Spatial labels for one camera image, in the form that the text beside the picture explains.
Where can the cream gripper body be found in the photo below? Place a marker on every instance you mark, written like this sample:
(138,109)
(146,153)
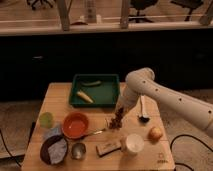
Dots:
(121,111)

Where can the dark grape bunch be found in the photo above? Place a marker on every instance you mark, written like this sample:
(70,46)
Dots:
(116,122)

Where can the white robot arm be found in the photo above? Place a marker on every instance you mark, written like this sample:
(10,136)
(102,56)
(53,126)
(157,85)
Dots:
(141,82)

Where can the green cucumber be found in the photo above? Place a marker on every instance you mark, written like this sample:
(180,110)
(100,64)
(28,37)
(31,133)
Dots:
(91,84)

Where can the white cup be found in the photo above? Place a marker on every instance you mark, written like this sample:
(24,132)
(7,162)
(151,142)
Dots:
(132,144)

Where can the metal spoon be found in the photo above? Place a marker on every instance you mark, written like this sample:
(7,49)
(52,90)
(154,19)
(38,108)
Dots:
(93,133)

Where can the green plastic tray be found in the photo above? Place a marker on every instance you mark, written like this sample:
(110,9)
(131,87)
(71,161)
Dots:
(104,95)

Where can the wooden block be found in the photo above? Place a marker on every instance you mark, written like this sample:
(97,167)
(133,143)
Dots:
(108,147)

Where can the orange bowl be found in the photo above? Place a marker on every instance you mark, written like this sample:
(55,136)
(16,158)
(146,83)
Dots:
(75,125)

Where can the small metal cup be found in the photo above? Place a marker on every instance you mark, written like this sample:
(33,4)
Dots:
(78,151)

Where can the light blue cloth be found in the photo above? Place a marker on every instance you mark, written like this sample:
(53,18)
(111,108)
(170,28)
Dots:
(52,132)

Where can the green cup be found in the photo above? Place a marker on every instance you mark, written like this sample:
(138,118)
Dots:
(46,120)

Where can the grey blue cloth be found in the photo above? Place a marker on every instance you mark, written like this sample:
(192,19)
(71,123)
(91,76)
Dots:
(57,151)

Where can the dark purple bowl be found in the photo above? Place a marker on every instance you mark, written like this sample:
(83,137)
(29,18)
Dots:
(44,155)

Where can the office chair middle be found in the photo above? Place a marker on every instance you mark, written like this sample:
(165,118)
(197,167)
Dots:
(140,5)

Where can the office chair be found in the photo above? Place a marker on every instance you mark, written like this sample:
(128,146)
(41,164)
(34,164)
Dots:
(140,5)
(190,4)
(43,3)

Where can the office chair right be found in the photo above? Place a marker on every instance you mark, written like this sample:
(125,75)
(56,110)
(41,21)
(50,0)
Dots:
(190,4)

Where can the office chair left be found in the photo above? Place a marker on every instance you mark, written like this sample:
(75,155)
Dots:
(43,3)

